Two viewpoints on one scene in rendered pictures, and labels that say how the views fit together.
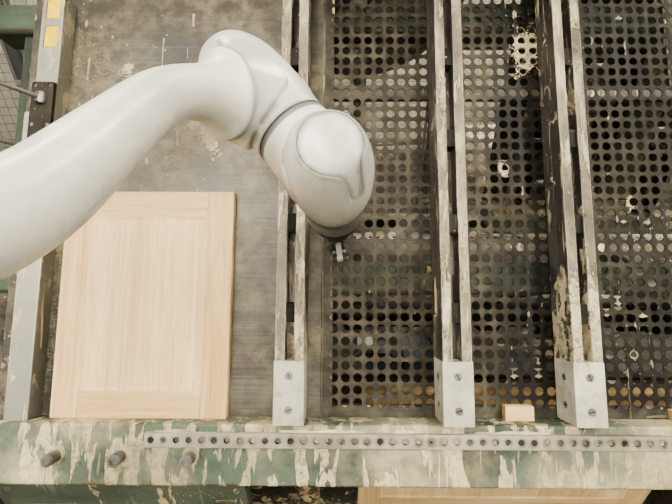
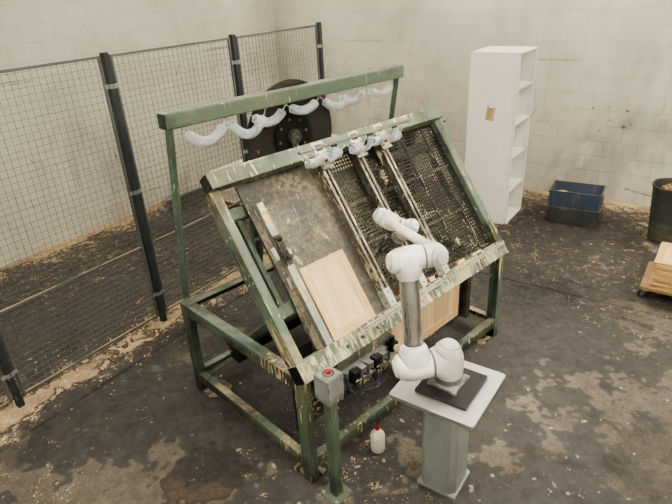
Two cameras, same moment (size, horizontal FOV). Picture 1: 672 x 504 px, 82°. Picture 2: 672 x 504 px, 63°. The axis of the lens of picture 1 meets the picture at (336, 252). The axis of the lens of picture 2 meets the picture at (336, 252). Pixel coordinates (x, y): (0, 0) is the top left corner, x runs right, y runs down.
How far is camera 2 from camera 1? 3.13 m
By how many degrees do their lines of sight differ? 38
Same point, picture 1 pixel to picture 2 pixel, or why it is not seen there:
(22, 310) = (312, 311)
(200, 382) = (364, 309)
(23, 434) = (336, 345)
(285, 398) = (390, 298)
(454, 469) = (428, 297)
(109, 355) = (338, 314)
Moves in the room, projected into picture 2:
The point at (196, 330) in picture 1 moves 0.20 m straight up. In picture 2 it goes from (355, 295) to (354, 267)
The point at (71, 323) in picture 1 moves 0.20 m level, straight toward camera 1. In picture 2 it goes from (324, 310) to (357, 309)
